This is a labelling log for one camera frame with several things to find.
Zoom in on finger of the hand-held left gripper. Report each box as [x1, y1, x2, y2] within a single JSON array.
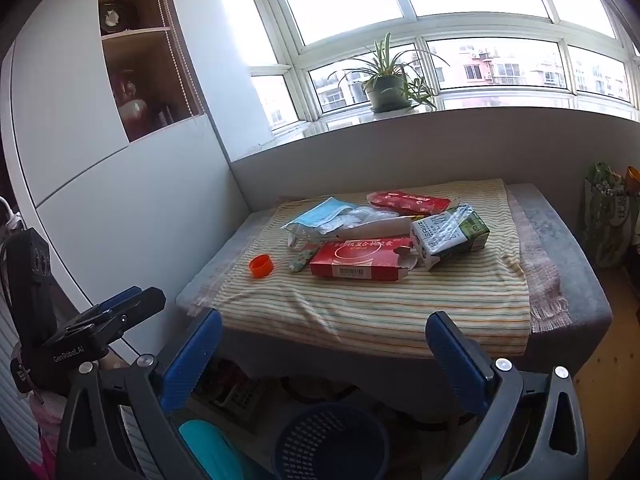
[[79, 286, 147, 329], [106, 287, 167, 334]]

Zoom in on red ceramic vase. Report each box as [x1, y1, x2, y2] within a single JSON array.
[[107, 70, 149, 142]]

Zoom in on white plastic bag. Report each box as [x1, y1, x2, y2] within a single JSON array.
[[320, 204, 417, 240]]

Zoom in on blue mesh basket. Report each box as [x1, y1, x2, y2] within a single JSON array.
[[272, 402, 392, 480]]

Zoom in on green and white milk carton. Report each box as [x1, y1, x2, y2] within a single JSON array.
[[410, 207, 491, 272]]

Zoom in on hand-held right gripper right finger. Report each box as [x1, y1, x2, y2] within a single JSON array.
[[425, 311, 588, 480]]

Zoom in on white cabinet with shelves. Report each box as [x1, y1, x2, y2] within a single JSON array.
[[0, 0, 252, 357]]

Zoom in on clear plastic wrap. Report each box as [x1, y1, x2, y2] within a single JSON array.
[[439, 203, 475, 243]]

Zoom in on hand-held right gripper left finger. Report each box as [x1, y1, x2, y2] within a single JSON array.
[[55, 308, 223, 480]]

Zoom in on orange bottle cap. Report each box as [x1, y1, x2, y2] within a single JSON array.
[[249, 254, 275, 278]]

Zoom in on green printed bag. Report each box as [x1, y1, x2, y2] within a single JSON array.
[[579, 162, 635, 269]]

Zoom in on red cardboard box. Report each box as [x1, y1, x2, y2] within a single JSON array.
[[309, 236, 416, 282]]

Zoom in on potted spider plant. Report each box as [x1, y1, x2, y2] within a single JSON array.
[[327, 32, 451, 114]]

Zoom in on pink woven cloth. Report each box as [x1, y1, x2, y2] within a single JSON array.
[[505, 185, 572, 333]]

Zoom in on red snack packet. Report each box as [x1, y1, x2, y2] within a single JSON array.
[[366, 189, 453, 216]]

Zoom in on upright books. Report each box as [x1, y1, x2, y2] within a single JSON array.
[[151, 101, 177, 130]]

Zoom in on blue face mask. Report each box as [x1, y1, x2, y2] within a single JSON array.
[[281, 197, 357, 236]]

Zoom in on striped cloth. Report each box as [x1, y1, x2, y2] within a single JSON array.
[[212, 178, 532, 358]]

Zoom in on white window frame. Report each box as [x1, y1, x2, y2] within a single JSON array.
[[236, 0, 640, 137]]

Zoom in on white bead cord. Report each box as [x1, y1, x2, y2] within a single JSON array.
[[151, 0, 207, 120]]

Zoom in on teal plastic object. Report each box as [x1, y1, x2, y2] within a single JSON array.
[[178, 420, 263, 480]]

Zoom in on grey upholstered ottoman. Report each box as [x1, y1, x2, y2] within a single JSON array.
[[175, 182, 614, 413]]

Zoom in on dark round ornament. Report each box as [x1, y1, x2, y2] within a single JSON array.
[[100, 0, 137, 36]]

